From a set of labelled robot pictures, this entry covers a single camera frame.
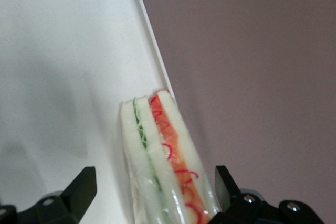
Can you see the beige plastic serving tray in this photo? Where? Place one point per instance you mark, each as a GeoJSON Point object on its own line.
{"type": "Point", "coordinates": [57, 51]}

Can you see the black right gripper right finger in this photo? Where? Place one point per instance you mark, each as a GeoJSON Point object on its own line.
{"type": "Point", "coordinates": [244, 208]}

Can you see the plastic triangle sandwich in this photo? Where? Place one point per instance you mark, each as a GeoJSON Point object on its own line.
{"type": "Point", "coordinates": [162, 155]}

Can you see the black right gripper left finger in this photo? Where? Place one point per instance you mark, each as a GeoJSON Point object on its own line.
{"type": "Point", "coordinates": [71, 203]}

